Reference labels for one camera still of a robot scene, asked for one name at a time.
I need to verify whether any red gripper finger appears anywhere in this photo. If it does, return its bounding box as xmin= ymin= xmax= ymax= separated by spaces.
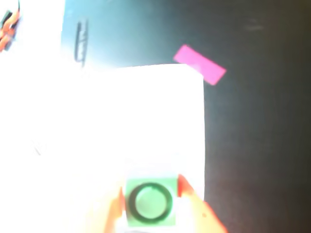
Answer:
xmin=177 ymin=173 xmax=229 ymax=233
xmin=104 ymin=186 xmax=126 ymax=233

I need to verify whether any green cube with round recess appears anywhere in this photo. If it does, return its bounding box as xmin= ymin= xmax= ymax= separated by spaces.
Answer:
xmin=125 ymin=177 xmax=178 ymax=228

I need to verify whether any white numbered grid paper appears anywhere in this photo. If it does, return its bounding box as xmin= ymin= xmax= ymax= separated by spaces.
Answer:
xmin=72 ymin=63 xmax=206 ymax=233

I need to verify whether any pink tape strip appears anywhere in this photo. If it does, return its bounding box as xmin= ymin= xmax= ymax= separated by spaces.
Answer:
xmin=173 ymin=44 xmax=227 ymax=86

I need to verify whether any black toothed ruler strip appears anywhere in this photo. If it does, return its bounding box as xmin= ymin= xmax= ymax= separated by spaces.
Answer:
xmin=74 ymin=18 xmax=88 ymax=68

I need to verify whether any orange and black bar clamp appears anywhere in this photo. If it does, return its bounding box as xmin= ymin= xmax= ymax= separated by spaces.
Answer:
xmin=0 ymin=31 xmax=16 ymax=53
xmin=0 ymin=9 xmax=23 ymax=33

